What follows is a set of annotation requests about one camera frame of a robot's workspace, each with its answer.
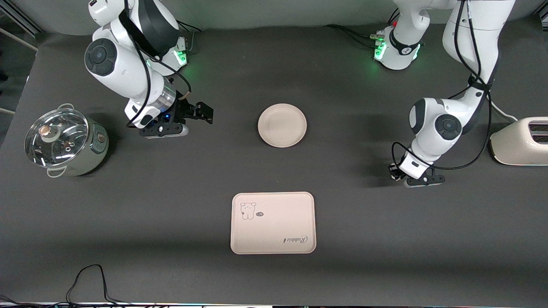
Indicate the round beige plate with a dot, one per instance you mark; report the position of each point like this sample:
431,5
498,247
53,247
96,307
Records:
282,125

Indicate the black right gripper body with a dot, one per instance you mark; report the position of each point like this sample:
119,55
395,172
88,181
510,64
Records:
186,110

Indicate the steel pot with glass lid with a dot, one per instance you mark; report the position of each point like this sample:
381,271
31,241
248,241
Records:
96,149

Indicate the cream toaster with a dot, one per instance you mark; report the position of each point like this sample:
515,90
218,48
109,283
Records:
520,145

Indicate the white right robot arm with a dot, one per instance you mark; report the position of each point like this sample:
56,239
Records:
124,72

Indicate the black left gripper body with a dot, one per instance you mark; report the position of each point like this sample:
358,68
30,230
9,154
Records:
393,169

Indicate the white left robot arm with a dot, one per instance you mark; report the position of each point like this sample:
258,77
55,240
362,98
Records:
436,128

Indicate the round glass pot lid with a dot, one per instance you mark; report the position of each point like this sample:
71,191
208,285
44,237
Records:
55,137

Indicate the grey metal frame rail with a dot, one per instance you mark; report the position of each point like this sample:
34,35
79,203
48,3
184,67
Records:
21,20

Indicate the dark grey table mat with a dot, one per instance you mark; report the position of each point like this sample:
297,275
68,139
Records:
385,265

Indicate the beige rectangular rabbit tray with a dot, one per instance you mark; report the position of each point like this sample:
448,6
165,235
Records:
274,226

